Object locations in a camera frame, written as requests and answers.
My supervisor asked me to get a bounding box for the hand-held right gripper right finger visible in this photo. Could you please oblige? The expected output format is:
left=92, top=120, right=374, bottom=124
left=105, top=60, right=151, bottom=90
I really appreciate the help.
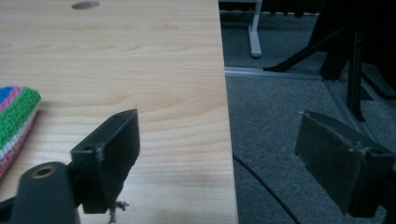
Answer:
left=294, top=110, right=396, bottom=218

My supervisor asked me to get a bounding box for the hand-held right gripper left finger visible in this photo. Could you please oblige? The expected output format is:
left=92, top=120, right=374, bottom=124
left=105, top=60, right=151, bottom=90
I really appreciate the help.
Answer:
left=70, top=107, right=141, bottom=215

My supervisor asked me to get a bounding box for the striped crocheted cloth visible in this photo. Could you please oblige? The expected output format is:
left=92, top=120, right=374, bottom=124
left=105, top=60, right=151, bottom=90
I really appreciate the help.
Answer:
left=0, top=86, right=42, bottom=179

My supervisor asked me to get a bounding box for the black stand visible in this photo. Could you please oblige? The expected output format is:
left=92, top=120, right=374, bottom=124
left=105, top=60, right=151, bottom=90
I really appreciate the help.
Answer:
left=262, top=0, right=396, bottom=123

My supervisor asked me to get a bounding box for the white table leg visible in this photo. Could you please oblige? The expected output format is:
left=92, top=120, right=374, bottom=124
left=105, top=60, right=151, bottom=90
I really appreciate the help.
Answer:
left=247, top=0, right=263, bottom=59

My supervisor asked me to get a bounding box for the black cable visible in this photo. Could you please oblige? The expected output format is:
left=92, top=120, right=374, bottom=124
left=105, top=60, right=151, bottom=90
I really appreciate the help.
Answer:
left=233, top=154, right=302, bottom=224

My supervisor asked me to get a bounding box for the metal floor rail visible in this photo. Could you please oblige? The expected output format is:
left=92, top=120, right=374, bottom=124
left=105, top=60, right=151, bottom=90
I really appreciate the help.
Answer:
left=223, top=66, right=377, bottom=141

